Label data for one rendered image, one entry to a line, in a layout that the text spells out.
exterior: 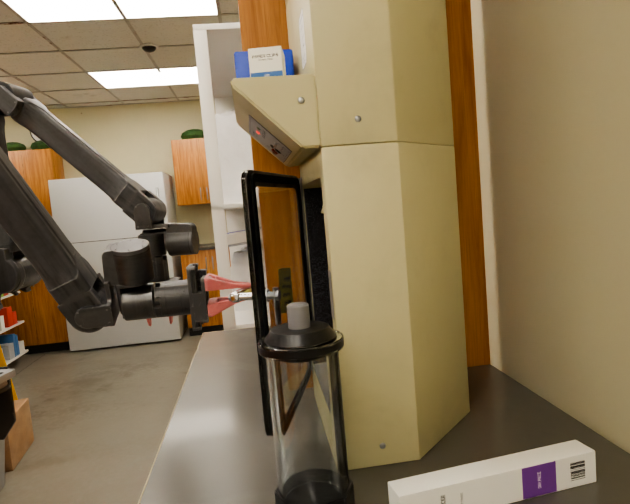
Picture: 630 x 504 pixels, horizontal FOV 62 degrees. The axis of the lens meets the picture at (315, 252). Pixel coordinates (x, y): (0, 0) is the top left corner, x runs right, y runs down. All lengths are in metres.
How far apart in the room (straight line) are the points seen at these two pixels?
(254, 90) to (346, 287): 0.30
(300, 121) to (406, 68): 0.18
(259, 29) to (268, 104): 0.43
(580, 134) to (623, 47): 0.15
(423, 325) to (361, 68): 0.39
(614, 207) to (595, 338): 0.22
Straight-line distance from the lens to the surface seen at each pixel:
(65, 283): 0.86
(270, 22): 1.16
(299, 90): 0.75
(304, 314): 0.65
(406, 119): 0.79
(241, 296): 0.81
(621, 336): 0.92
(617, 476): 0.85
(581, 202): 0.96
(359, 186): 0.74
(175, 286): 0.85
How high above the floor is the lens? 1.33
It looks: 5 degrees down
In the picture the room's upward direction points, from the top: 5 degrees counter-clockwise
